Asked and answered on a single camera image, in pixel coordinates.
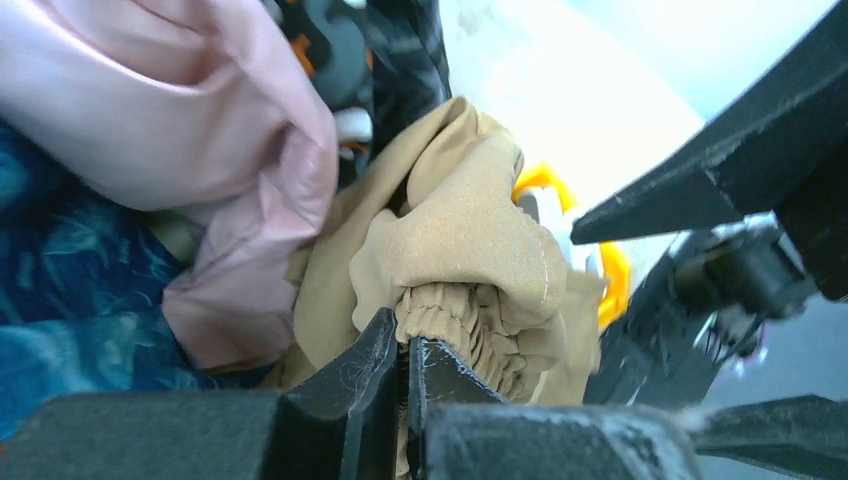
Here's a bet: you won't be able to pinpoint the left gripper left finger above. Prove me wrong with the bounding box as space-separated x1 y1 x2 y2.
1 309 398 480

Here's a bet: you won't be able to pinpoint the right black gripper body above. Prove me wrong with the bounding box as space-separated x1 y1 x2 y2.
584 153 847 409

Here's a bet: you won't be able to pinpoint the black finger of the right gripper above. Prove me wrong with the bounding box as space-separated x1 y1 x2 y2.
571 1 847 244

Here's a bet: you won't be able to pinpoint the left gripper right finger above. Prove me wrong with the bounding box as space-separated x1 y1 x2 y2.
408 338 703 479

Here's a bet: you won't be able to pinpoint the tan brown shorts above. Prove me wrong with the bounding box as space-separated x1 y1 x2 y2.
258 96 609 480

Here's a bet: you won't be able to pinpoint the blue patterned shorts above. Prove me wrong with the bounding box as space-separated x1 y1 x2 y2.
1 125 268 439

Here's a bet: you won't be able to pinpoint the pink shorts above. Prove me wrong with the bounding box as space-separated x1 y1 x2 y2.
1 1 338 371

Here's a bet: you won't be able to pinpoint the dark grey patterned shorts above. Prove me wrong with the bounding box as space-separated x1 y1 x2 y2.
366 0 452 157

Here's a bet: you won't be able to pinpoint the orange black patterned shorts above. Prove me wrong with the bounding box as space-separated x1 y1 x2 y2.
263 0 374 189

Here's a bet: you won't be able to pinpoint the yellow bin with items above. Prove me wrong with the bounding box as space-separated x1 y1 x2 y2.
512 162 632 332

